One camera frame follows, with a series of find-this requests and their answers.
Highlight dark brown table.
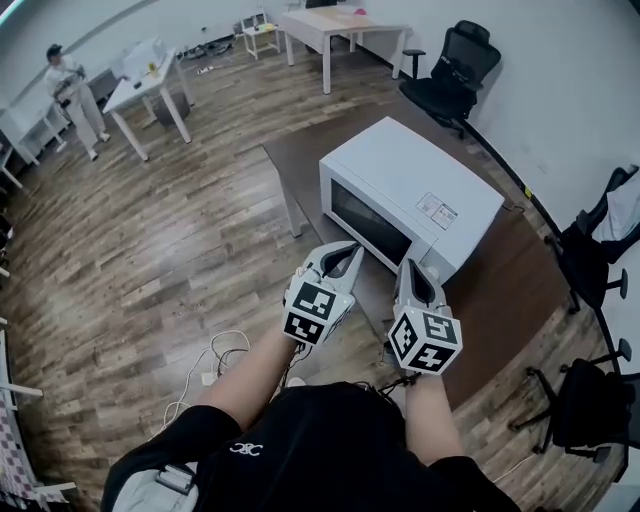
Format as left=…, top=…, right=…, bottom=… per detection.
left=262, top=97, right=572, bottom=412

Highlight white floor cable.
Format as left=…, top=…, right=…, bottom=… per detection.
left=162, top=329, right=252, bottom=430

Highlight small white side table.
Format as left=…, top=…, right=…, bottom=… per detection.
left=240, top=20, right=284, bottom=62

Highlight person's black shirt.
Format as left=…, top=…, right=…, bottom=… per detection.
left=101, top=380, right=522, bottom=512

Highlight person's right forearm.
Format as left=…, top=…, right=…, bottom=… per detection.
left=402, top=372, right=467, bottom=470

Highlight black office chair with cloth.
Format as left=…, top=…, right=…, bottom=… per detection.
left=543, top=164, right=640, bottom=315

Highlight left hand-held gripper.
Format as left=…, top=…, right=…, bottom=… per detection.
left=282, top=240, right=366, bottom=348

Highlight black mesh office chair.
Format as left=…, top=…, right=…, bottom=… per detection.
left=399, top=19, right=503, bottom=140

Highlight person's left forearm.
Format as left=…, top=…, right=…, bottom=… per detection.
left=192, top=324, right=302, bottom=432

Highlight white label sticker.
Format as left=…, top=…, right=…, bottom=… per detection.
left=415, top=191, right=459, bottom=224

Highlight white cloth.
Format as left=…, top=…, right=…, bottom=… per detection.
left=591, top=169, right=640, bottom=245

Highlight white microwave door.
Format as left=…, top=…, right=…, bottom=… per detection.
left=319, top=160, right=439, bottom=269

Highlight white microwave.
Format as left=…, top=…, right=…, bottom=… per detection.
left=318, top=115, right=506, bottom=287

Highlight dark box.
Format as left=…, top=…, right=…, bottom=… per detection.
left=148, top=91, right=192, bottom=130

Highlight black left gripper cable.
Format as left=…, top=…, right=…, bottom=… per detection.
left=278, top=341, right=312, bottom=390

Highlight person's light grey trousers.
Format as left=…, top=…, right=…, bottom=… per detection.
left=110, top=460, right=201, bottom=512

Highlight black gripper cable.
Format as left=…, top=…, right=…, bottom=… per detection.
left=278, top=341, right=312, bottom=390
left=367, top=372, right=422, bottom=399

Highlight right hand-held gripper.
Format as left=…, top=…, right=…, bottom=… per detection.
left=387, top=257, right=463, bottom=376

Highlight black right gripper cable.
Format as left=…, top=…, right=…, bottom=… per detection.
left=367, top=372, right=422, bottom=399

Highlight checked cloth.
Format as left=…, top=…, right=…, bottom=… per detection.
left=0, top=388, right=47, bottom=507

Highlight wooden top table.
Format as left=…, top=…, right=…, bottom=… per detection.
left=281, top=6, right=414, bottom=96

